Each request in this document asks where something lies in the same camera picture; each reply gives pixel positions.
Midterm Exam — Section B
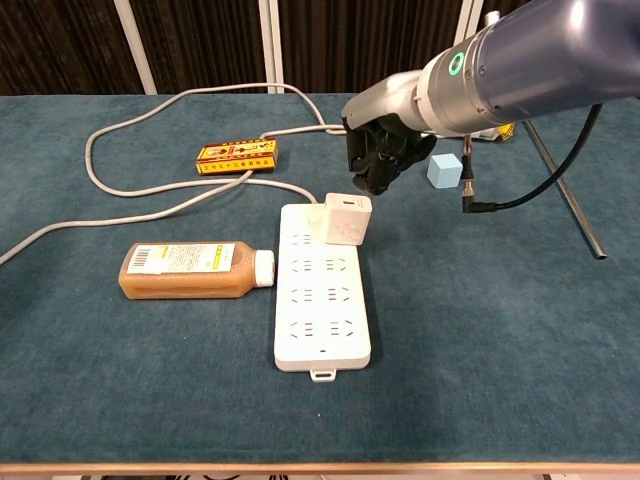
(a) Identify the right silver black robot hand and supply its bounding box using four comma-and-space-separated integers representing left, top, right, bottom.
341, 69, 439, 197

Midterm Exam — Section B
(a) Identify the white charger adapter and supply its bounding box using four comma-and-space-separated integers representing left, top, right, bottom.
322, 192, 374, 247

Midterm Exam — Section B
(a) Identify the white power strip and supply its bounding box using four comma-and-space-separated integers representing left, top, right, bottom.
273, 202, 373, 384

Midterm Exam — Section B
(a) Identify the light blue cube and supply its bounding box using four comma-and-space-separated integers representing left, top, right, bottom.
426, 153, 463, 190

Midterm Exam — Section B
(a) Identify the pack of white bag rolls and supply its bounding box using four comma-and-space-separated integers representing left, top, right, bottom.
469, 124, 517, 145

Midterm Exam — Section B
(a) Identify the yellow red cardboard box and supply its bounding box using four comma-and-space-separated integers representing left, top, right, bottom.
194, 136, 280, 177

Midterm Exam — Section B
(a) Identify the dark brown pleated curtain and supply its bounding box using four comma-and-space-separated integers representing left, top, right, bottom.
0, 0, 640, 99

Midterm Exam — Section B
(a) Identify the thin metal rod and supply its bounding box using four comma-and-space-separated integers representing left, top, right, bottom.
522, 119, 609, 261

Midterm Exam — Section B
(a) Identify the teal velvet table cloth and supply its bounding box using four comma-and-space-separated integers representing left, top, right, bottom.
0, 92, 640, 466

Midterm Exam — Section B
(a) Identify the brown juice bottle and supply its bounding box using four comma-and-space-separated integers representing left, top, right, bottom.
117, 241, 277, 301

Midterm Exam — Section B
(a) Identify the grey power strip cable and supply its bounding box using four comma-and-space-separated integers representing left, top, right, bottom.
0, 82, 351, 267

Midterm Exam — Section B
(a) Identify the white partition frame post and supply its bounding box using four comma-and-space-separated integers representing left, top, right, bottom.
112, 0, 159, 96
458, 0, 485, 44
257, 0, 285, 95

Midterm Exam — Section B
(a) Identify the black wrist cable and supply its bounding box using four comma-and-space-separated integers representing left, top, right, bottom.
459, 102, 606, 216

